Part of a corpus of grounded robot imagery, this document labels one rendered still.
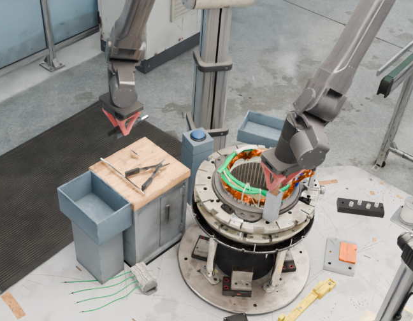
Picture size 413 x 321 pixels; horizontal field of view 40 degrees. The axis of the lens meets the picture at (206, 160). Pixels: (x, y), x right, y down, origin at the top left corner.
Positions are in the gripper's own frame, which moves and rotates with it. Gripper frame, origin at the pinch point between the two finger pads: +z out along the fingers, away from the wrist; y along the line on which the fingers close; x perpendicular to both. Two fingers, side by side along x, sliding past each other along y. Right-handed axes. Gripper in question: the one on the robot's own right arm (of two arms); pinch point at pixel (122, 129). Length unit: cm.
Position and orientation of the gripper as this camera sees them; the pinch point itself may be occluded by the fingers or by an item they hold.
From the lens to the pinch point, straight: 148.0
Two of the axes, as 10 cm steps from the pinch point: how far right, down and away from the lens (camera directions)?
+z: -0.6, 7.4, 6.8
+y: 7.2, 5.0, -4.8
